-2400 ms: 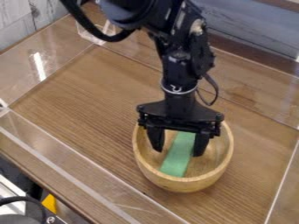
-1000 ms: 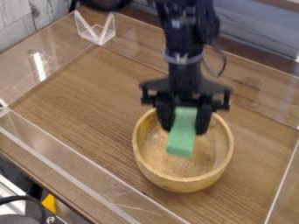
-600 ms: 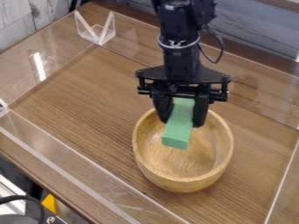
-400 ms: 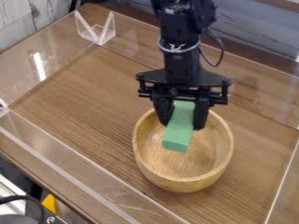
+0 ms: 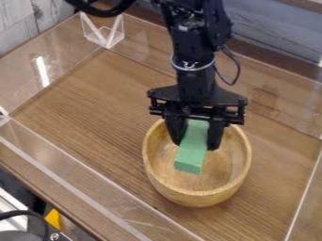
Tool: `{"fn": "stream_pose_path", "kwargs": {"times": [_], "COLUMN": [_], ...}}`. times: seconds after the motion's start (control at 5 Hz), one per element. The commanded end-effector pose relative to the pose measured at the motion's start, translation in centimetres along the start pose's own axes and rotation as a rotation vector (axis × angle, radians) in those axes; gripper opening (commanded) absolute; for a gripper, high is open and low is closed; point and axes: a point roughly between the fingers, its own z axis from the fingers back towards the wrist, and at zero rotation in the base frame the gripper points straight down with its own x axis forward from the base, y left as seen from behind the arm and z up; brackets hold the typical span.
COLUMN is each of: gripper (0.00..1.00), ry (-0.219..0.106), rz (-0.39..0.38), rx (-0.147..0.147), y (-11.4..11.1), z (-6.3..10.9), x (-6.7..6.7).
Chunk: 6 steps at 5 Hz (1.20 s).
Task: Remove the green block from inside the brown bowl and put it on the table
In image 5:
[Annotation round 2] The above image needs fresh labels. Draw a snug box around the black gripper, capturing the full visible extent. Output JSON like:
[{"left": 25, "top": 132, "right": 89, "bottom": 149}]
[{"left": 147, "top": 67, "right": 247, "bottom": 151}]

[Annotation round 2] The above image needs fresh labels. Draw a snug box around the green rectangular block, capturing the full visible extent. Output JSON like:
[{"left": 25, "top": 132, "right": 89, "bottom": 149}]
[{"left": 173, "top": 120, "right": 208, "bottom": 175}]

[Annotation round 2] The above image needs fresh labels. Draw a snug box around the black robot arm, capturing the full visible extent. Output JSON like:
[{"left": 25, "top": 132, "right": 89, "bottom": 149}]
[{"left": 147, "top": 0, "right": 247, "bottom": 151}]

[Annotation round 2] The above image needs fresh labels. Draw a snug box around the brown wooden bowl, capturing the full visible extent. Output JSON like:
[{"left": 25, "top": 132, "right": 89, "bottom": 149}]
[{"left": 141, "top": 120, "right": 251, "bottom": 207}]

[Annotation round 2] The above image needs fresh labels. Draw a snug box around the yellow label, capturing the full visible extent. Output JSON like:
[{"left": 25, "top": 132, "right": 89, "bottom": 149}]
[{"left": 45, "top": 208, "right": 61, "bottom": 231}]

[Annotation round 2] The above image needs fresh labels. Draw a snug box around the clear acrylic tray wall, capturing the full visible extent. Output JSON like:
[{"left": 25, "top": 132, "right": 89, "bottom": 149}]
[{"left": 0, "top": 113, "right": 203, "bottom": 241}]

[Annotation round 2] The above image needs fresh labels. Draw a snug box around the clear acrylic corner bracket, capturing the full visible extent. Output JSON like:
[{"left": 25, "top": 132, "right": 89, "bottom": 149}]
[{"left": 78, "top": 12, "right": 124, "bottom": 49}]

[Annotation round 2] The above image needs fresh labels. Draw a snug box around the black cable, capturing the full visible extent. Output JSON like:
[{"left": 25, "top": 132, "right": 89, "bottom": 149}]
[{"left": 0, "top": 210, "right": 50, "bottom": 241}]

